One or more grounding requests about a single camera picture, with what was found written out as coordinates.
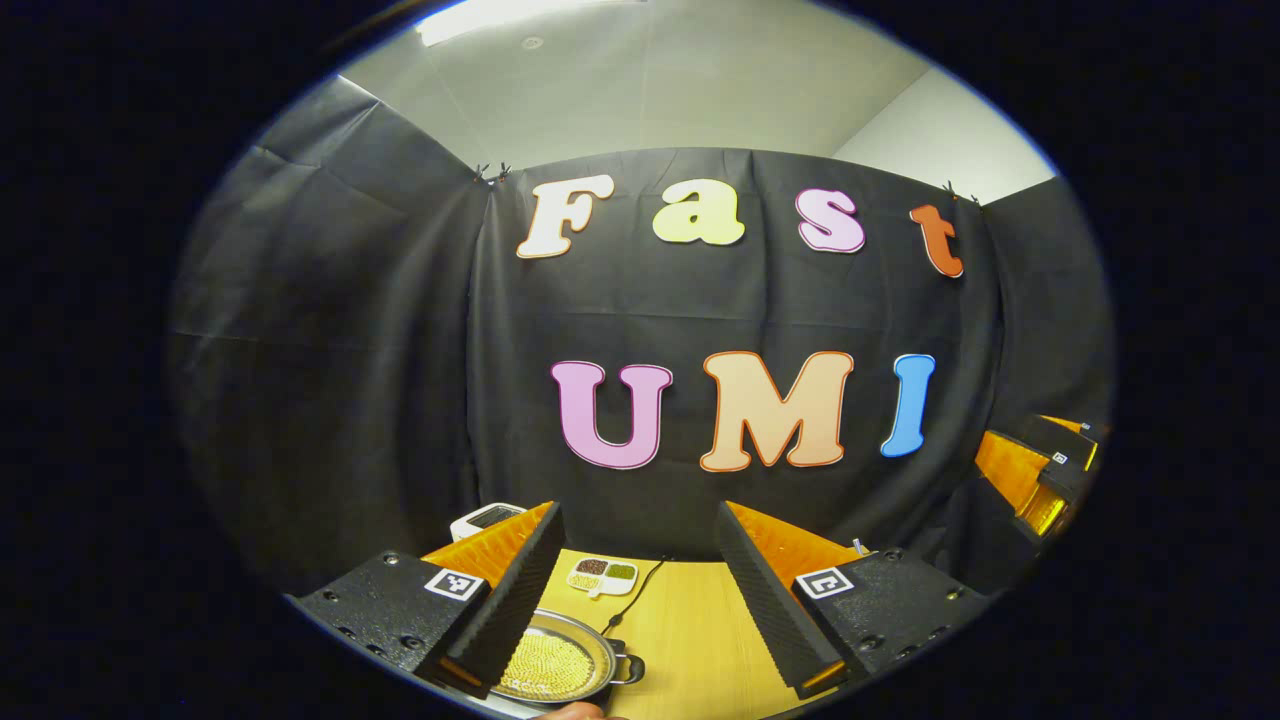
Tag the white toaster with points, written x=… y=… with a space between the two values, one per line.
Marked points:
x=487 y=518

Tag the white bottle with pink label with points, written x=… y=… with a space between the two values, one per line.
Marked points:
x=861 y=547

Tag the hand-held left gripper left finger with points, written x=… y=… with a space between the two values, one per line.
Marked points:
x=515 y=590

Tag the pile of yellow soybeans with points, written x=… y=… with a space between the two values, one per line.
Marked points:
x=548 y=665

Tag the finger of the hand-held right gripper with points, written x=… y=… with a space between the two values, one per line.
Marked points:
x=1060 y=440
x=1000 y=470

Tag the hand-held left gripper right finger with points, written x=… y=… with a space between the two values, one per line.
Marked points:
x=765 y=600

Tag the white divided dish of beans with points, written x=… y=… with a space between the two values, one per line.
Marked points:
x=602 y=576

